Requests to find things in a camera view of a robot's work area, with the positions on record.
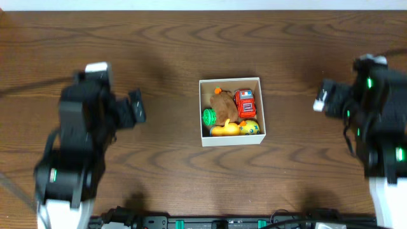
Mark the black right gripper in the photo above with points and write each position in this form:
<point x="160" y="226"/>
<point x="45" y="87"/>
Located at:
<point x="341" y="93"/>

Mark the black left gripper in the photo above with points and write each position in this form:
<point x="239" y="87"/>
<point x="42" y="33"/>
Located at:
<point x="137" y="105"/>

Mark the green ridged ball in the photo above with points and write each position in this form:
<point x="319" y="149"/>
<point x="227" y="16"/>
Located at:
<point x="209" y="117"/>

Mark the yellow letter ball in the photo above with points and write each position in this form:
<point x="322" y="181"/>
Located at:
<point x="249" y="127"/>

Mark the red toy fire truck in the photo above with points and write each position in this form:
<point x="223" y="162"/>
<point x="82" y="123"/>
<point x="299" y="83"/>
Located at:
<point x="245" y="103"/>

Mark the brown plush bear toy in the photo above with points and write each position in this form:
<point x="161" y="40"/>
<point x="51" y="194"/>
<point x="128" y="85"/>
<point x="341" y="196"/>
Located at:
<point x="224" y="106"/>

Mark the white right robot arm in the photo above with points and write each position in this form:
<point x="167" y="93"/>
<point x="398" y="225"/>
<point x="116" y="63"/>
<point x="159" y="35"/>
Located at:
<point x="374" y="109"/>

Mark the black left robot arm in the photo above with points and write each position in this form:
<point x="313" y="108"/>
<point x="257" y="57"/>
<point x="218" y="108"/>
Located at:
<point x="73" y="163"/>

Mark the white cardboard box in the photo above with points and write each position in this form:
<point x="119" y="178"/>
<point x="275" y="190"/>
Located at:
<point x="207" y="89"/>

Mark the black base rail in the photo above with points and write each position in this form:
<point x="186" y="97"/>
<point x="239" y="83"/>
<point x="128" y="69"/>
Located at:
<point x="318" y="218"/>

